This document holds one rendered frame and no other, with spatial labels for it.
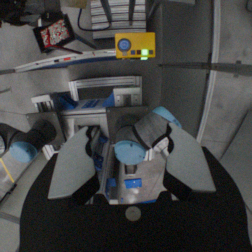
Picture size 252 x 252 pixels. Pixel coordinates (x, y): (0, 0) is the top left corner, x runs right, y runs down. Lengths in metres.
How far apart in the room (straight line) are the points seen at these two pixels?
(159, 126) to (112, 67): 1.30
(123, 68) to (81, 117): 1.01
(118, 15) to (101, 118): 1.25
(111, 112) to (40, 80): 1.55
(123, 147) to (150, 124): 0.12
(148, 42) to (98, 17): 1.17
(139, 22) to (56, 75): 1.24
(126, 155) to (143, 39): 0.45
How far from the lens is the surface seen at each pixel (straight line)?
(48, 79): 1.92
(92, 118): 0.73
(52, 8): 0.56
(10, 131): 0.70
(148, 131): 0.40
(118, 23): 1.59
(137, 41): 0.53
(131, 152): 0.42
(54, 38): 0.89
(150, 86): 1.64
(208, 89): 0.75
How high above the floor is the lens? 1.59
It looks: 63 degrees down
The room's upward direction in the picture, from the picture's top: 179 degrees clockwise
